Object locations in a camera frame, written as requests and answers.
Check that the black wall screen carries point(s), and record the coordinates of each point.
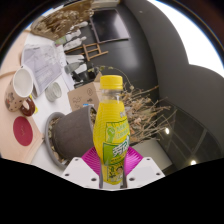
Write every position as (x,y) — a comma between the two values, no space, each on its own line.
(108,25)

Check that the long white ceiling light strip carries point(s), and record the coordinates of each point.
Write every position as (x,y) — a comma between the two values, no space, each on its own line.
(200,43)

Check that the white standing figurine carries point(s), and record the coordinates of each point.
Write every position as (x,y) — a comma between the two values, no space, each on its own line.
(76,42)

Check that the spray bottle with green liquid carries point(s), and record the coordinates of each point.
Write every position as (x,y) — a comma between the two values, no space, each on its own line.
(60,40)

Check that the tan flat mat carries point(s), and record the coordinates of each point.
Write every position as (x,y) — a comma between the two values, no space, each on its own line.
(6,133)

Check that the grey plant saucer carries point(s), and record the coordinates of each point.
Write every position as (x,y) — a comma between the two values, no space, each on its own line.
(47,133)

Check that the grey spray bottle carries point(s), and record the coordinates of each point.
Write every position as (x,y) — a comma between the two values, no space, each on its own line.
(71,68)

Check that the yellow drink bottle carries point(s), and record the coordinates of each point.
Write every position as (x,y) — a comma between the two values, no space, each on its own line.
(111,126)

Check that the small white ribbed cup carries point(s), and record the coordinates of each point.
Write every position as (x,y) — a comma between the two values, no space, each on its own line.
(53,91)

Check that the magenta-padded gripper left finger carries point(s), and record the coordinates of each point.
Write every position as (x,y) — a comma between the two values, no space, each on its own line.
(83,170)

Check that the round recessed ceiling lights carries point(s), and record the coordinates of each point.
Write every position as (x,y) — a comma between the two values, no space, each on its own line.
(167,130)

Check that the wooden easel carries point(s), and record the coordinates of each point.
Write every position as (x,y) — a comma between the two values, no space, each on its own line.
(91,51)

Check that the cardboard box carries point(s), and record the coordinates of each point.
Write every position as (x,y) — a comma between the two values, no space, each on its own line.
(81,96)

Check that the flat round red coaster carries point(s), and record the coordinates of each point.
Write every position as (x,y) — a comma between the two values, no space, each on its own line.
(22,130)

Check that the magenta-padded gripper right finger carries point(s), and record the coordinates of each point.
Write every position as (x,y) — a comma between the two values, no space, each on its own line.
(143,170)

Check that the white winged figurine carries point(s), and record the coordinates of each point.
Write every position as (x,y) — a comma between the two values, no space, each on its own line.
(75,33)

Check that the white chair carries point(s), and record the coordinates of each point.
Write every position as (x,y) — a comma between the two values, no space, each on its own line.
(75,58)

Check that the printed paper sheet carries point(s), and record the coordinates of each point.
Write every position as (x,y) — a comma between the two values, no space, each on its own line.
(43,66)

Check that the grey pot with dry plant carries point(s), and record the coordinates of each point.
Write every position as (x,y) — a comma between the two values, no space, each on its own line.
(73,133)

